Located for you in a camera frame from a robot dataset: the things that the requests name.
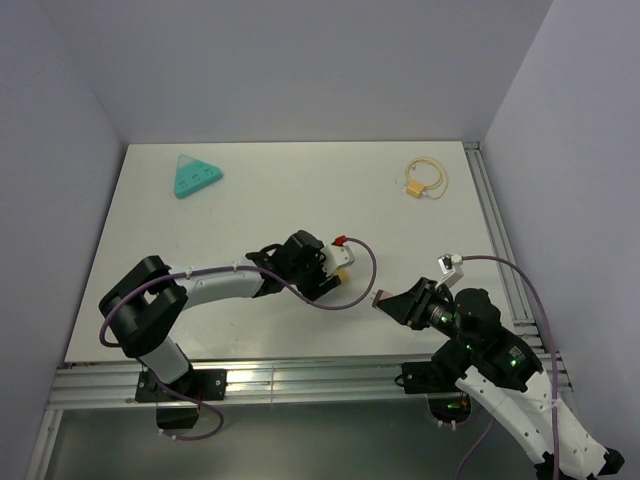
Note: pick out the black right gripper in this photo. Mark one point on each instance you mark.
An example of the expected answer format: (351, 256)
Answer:
(411, 304)

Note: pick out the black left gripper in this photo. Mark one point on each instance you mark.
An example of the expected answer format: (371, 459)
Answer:
(314, 290)

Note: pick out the yellow two-port USB charger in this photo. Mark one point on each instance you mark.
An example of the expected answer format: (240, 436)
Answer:
(343, 276)

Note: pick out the yellow charger with cable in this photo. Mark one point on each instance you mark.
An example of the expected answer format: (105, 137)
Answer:
(415, 189)

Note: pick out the brown cube charger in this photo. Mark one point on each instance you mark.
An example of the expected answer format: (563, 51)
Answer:
(378, 296)

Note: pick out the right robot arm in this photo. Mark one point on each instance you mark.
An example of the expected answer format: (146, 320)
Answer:
(502, 373)

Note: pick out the teal triangular sheet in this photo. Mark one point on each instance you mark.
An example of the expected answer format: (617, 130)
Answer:
(193, 175)

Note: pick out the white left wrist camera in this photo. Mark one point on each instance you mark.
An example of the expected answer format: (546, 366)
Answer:
(338, 256)

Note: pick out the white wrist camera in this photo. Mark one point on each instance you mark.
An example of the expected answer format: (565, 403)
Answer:
(451, 268)
(338, 256)

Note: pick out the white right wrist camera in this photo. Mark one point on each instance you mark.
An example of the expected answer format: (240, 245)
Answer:
(451, 268)

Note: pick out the aluminium table frame rail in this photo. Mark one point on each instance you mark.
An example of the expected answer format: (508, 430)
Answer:
(88, 386)

